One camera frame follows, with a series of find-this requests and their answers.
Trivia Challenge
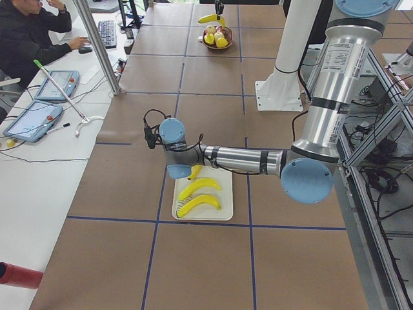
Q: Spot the yellow banana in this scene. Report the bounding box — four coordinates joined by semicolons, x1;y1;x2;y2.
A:
176;194;222;218
197;14;226;27
178;178;222;200
187;165;203;180

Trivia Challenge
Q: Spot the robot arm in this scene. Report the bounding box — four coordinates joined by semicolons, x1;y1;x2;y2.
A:
159;1;396;203

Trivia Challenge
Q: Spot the brown wicker basket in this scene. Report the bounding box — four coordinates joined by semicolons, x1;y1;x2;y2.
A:
198;25;233;50

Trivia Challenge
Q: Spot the white rectangular plate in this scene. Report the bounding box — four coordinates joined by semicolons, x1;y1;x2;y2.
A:
172;167;233;221

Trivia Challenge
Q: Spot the pink white apple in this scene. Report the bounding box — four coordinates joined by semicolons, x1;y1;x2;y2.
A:
214;32;225;41

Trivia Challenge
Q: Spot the yellow green star fruit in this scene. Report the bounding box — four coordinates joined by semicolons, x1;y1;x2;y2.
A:
203;33;215;46

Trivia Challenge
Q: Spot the yellow lemon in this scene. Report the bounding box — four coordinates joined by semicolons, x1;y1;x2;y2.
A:
216;38;228;48

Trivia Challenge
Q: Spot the black keyboard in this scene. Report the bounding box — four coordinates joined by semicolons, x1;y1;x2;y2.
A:
97;20;117;49

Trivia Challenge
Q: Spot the black computer mouse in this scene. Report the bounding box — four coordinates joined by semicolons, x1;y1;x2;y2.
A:
78;46;93;54

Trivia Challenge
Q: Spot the far teach pendant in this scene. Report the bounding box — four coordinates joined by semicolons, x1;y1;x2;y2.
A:
34;70;81;103

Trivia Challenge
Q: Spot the teach pendant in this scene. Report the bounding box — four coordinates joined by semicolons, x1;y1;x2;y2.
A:
34;70;81;103
3;100;63;142

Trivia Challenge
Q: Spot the metal rod green tip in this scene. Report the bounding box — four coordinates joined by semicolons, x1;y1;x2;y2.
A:
33;59;89;123

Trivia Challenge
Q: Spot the seated person in black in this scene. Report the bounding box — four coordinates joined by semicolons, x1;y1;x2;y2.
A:
1;0;90;88

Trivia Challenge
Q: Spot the near teach pendant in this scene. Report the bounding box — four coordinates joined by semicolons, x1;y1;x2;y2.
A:
3;100;63;142

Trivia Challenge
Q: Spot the small yellow object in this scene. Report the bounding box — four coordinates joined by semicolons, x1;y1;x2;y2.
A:
6;139;16;148

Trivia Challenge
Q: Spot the red cylinder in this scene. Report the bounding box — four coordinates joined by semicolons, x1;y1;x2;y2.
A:
1;262;44;289

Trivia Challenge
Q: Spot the white pedestal column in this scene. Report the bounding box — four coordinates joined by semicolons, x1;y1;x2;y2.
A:
255;0;331;112

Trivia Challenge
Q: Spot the aluminium frame post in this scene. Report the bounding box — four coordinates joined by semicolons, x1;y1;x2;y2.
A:
74;0;121;96

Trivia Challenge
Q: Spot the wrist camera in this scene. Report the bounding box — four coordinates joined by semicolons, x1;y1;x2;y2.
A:
144;120;161;149

